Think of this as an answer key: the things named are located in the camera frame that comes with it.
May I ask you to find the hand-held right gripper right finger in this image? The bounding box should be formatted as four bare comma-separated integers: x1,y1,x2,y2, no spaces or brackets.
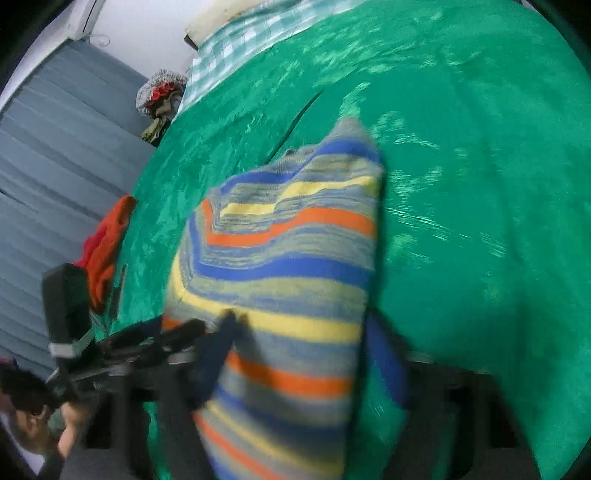
365,314,541,480

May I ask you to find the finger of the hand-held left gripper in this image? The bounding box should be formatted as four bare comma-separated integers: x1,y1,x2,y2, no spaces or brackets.
95,318,208,352
104,348,199,376

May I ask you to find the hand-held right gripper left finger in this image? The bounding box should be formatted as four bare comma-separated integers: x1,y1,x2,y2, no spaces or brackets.
154,311,238,480

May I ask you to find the striped knit sweater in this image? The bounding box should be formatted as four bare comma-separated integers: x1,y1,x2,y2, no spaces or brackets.
164,117,387,480

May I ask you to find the person's left hand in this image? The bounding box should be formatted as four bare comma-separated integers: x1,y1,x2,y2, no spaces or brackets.
14,399,100,462

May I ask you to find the orange knit garment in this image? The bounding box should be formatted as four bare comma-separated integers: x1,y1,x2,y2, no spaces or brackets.
85,195,138,312

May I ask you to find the red knit garment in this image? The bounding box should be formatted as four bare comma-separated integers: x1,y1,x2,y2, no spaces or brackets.
74,222,109,271

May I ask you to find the grey-blue curtain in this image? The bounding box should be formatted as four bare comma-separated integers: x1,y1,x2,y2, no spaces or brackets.
0,39,160,379

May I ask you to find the green floral blanket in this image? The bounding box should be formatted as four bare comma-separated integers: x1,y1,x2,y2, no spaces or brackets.
92,0,591,480

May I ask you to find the grey knitted hat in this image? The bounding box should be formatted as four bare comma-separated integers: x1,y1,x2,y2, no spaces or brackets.
135,69,189,118

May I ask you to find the green checked bed sheet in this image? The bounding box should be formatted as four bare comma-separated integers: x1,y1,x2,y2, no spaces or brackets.
175,0,365,116

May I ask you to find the white air conditioner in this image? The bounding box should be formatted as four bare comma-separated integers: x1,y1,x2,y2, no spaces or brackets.
67,0,109,40

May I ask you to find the cream pillow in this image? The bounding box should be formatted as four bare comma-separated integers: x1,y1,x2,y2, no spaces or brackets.
185,0,301,47

